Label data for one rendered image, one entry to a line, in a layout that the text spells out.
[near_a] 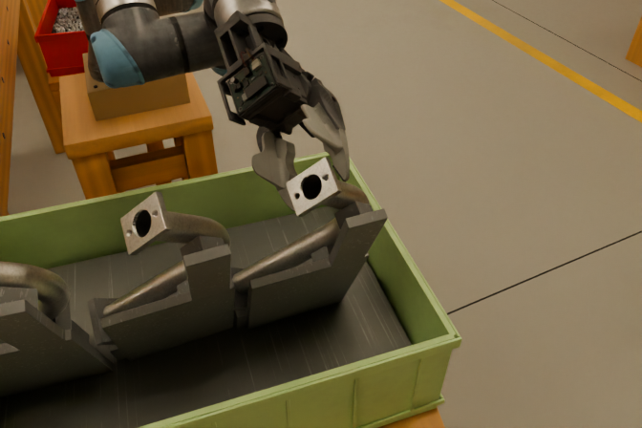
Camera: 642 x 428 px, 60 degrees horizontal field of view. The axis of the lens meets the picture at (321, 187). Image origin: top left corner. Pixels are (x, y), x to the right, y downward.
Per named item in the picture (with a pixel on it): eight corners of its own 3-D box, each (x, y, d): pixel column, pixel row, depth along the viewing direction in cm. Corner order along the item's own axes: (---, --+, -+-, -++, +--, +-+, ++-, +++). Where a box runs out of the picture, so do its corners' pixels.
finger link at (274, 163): (246, 211, 56) (239, 127, 58) (282, 218, 61) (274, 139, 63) (269, 203, 54) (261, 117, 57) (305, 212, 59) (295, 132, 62)
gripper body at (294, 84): (228, 127, 57) (201, 39, 62) (280, 146, 64) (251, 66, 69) (283, 85, 54) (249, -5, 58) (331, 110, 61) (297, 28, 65)
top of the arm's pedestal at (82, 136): (187, 68, 151) (184, 54, 149) (214, 130, 128) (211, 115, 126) (63, 90, 142) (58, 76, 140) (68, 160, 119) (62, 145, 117)
